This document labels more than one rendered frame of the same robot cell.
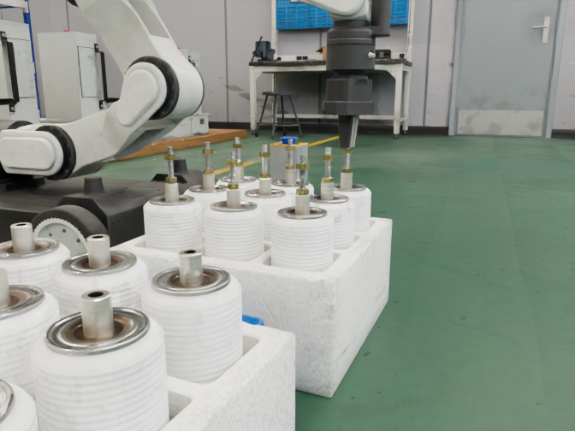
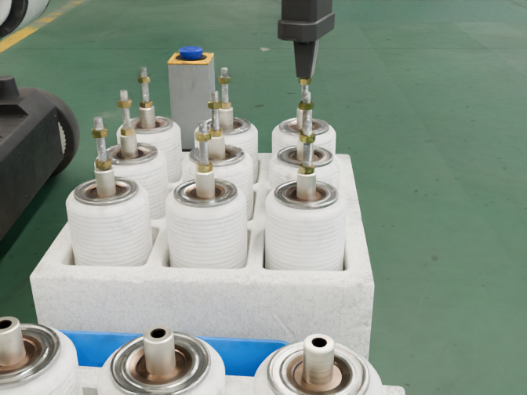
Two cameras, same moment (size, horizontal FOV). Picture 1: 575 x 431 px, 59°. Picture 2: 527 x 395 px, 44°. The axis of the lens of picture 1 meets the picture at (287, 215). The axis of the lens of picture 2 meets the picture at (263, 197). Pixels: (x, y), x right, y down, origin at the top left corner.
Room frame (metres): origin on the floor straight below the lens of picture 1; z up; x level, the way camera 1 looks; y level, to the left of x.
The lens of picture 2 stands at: (0.12, 0.26, 0.58)
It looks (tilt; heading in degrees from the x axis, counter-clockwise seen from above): 26 degrees down; 340
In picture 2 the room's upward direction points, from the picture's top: straight up
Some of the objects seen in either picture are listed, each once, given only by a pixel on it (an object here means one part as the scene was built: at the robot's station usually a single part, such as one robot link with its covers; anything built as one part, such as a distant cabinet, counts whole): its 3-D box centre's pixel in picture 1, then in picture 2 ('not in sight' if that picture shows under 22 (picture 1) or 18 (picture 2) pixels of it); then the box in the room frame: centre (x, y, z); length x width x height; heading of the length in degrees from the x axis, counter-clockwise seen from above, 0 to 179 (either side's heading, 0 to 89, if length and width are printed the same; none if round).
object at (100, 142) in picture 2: (170, 168); (101, 149); (0.84, 0.19, 0.31); 0.01 x 0.01 x 0.08
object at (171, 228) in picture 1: (174, 252); (114, 257); (0.84, 0.19, 0.16); 0.10 x 0.10 x 0.18
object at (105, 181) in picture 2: (171, 193); (105, 181); (0.84, 0.19, 0.26); 0.02 x 0.02 x 0.03
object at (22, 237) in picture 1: (22, 238); (7, 342); (0.56, 0.31, 0.26); 0.02 x 0.02 x 0.03
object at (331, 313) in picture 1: (265, 278); (220, 259); (0.90, 0.04, 0.09); 0.39 x 0.39 x 0.18; 67
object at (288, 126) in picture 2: (346, 187); (303, 127); (0.97, -0.11, 0.25); 0.08 x 0.08 x 0.01
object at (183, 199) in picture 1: (172, 200); (106, 191); (0.84, 0.19, 0.25); 0.08 x 0.08 x 0.01
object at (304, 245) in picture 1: (301, 270); (303, 262); (0.75, -0.02, 0.16); 0.10 x 0.10 x 0.18
